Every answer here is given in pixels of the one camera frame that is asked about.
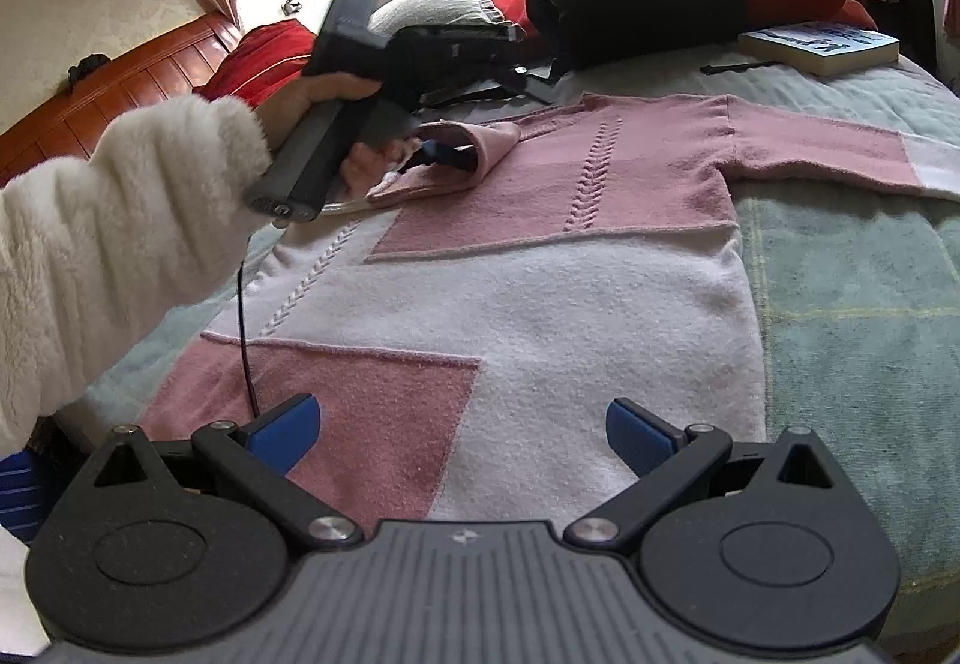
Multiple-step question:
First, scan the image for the blue striped cloth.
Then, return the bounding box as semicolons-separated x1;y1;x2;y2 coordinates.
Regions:
0;450;51;531

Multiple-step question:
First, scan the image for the black cable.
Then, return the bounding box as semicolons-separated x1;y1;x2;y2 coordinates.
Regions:
235;199;265;423

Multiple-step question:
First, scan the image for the wooden headboard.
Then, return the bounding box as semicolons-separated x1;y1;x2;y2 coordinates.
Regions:
0;11;246;190

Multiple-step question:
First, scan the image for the grey green pillow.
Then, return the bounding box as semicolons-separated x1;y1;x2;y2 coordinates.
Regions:
367;0;509;37

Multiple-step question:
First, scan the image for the person's left forearm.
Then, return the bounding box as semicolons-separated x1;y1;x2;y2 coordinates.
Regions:
0;94;276;456

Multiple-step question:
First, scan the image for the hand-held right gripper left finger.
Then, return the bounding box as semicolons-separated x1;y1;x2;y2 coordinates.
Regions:
90;392;362;552

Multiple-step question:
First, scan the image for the person's left hand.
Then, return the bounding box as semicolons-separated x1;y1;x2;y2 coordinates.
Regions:
259;71;422;200

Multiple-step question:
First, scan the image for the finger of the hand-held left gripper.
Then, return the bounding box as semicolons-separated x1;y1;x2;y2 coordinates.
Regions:
478;60;562;106
409;137;479;176

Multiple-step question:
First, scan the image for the paperback book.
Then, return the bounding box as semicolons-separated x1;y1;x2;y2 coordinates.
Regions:
739;21;901;77

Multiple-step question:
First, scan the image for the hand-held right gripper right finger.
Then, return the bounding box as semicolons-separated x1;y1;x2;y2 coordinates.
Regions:
564;396;850;552

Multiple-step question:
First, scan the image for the red pillow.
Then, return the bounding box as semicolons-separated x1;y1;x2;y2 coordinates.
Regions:
193;21;321;112

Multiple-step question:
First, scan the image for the small black cloth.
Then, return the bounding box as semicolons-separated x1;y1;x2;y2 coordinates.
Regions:
69;54;113;85

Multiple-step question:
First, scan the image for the pink and white sweater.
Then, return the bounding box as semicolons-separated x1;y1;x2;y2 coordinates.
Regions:
139;92;960;524

